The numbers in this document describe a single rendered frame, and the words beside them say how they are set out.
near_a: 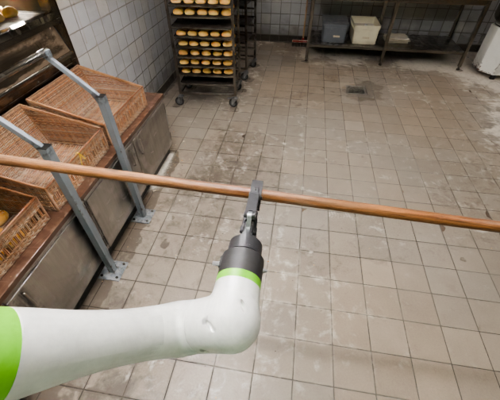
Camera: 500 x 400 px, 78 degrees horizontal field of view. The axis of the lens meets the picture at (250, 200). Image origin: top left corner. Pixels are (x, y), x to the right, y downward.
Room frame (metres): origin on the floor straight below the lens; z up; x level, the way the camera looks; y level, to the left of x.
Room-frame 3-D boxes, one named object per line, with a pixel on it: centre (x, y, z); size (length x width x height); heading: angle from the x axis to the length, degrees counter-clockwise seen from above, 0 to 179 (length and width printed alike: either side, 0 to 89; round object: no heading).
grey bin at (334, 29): (4.96, -1.23, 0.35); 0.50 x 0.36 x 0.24; 171
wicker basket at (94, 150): (1.37, 1.15, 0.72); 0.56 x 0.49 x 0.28; 172
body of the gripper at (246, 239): (0.44, 0.01, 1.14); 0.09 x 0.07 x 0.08; 172
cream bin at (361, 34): (4.90, -1.64, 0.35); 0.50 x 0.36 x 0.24; 172
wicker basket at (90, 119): (1.95, 1.06, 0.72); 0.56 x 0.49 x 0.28; 170
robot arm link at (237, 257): (0.36, 0.02, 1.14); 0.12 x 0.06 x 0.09; 82
